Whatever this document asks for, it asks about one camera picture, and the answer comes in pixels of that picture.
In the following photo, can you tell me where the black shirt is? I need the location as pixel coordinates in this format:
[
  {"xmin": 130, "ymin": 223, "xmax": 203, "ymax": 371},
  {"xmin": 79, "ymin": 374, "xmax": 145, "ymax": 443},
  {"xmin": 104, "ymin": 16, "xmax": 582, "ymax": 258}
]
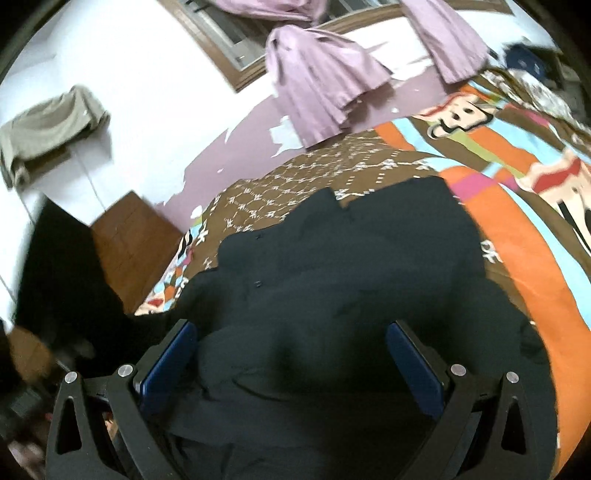
[{"xmin": 124, "ymin": 178, "xmax": 560, "ymax": 480}]

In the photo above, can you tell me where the beige hanging cloth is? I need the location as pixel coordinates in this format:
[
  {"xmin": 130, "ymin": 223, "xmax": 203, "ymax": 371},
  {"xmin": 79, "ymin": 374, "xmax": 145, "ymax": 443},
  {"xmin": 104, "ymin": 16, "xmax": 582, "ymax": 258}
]
[{"xmin": 0, "ymin": 85, "xmax": 112, "ymax": 189}]

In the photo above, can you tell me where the colourful printed blanket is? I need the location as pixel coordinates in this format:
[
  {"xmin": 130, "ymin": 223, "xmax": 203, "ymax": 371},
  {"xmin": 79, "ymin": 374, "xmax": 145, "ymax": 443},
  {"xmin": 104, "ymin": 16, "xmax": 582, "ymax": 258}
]
[{"xmin": 134, "ymin": 69, "xmax": 591, "ymax": 480}]

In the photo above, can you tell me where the purple curtain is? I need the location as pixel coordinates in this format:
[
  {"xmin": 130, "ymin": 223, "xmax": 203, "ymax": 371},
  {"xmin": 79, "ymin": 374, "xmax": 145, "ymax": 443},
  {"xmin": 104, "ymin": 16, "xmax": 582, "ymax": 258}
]
[
  {"xmin": 215, "ymin": 0, "xmax": 394, "ymax": 149},
  {"xmin": 401, "ymin": 0, "xmax": 491, "ymax": 86}
]

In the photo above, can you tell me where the dark blue cap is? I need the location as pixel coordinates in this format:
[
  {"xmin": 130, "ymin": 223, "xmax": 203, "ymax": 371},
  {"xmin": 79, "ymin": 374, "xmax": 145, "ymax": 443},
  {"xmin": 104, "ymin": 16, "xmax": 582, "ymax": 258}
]
[{"xmin": 504, "ymin": 42, "xmax": 548, "ymax": 77}]

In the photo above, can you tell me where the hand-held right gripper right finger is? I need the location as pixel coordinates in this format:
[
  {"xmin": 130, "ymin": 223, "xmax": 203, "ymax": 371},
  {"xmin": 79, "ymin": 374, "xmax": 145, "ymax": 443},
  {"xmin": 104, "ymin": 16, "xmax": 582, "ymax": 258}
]
[{"xmin": 385, "ymin": 320, "xmax": 546, "ymax": 480}]

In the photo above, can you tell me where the wooden headboard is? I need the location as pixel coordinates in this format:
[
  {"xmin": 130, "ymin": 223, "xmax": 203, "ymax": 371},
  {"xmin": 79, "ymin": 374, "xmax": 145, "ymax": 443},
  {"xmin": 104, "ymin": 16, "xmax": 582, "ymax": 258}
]
[{"xmin": 90, "ymin": 191, "xmax": 186, "ymax": 315}]

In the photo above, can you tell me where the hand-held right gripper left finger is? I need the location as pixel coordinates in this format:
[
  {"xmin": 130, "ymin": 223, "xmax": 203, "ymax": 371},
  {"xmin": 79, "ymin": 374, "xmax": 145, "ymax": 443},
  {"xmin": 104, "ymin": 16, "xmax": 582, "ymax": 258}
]
[{"xmin": 45, "ymin": 318, "xmax": 200, "ymax": 480}]

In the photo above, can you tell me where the grey floral quilt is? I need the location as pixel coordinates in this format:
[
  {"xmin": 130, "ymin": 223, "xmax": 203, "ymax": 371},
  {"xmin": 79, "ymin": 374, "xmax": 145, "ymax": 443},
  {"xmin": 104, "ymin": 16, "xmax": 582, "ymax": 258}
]
[{"xmin": 485, "ymin": 68, "xmax": 591, "ymax": 136}]

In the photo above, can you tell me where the wooden framed barred window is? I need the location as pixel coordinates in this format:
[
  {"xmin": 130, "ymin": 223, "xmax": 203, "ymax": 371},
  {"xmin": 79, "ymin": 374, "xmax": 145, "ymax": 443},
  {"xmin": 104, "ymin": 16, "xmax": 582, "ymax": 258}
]
[{"xmin": 159, "ymin": 0, "xmax": 403, "ymax": 93}]

